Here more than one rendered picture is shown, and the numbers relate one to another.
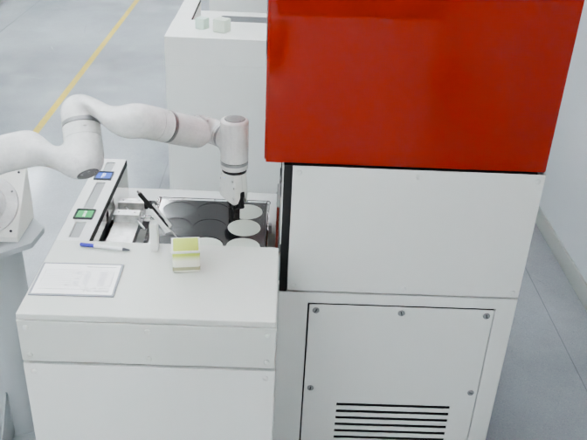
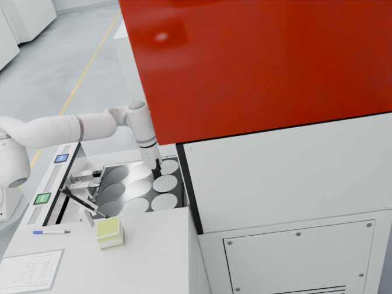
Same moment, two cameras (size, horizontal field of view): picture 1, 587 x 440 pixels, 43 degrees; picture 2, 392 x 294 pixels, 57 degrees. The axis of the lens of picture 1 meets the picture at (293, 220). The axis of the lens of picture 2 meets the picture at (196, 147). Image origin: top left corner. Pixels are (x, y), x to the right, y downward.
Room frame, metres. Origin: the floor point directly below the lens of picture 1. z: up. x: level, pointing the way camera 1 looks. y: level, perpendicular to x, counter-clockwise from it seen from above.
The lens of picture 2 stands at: (0.91, -0.14, 1.82)
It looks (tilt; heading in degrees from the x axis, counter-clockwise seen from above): 35 degrees down; 7
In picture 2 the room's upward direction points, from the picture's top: 12 degrees counter-clockwise
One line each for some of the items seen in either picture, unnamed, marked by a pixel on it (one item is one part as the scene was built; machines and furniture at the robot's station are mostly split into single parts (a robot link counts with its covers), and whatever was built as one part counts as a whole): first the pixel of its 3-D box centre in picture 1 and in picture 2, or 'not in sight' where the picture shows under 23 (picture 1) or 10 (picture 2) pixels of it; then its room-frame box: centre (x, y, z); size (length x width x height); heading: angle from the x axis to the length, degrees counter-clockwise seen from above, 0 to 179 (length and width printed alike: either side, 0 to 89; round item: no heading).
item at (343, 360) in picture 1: (371, 324); (275, 218); (2.21, -0.30, 0.41); 0.82 x 0.71 x 0.82; 1
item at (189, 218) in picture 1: (210, 228); (139, 188); (2.00, 0.26, 0.90); 0.34 x 0.34 x 0.01; 1
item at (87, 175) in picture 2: (131, 203); (84, 175); (2.14, 0.52, 0.89); 0.08 x 0.03 x 0.03; 91
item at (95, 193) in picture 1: (96, 215); (59, 191); (2.06, 0.62, 0.89); 0.55 x 0.09 x 0.14; 1
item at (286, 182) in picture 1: (284, 168); (188, 128); (2.20, 0.04, 1.02); 0.82 x 0.03 x 0.40; 1
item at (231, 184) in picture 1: (234, 182); (150, 151); (2.06, 0.19, 1.03); 0.10 x 0.07 x 0.11; 34
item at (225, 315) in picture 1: (158, 300); (97, 273); (1.62, 0.34, 0.89); 0.62 x 0.35 x 0.14; 91
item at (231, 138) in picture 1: (233, 138); (140, 120); (2.07, 0.19, 1.17); 0.09 x 0.08 x 0.13; 45
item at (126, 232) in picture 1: (122, 236); (78, 205); (1.98, 0.52, 0.87); 0.36 x 0.08 x 0.03; 1
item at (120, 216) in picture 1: (127, 216); (80, 187); (2.06, 0.52, 0.89); 0.08 x 0.03 x 0.03; 91
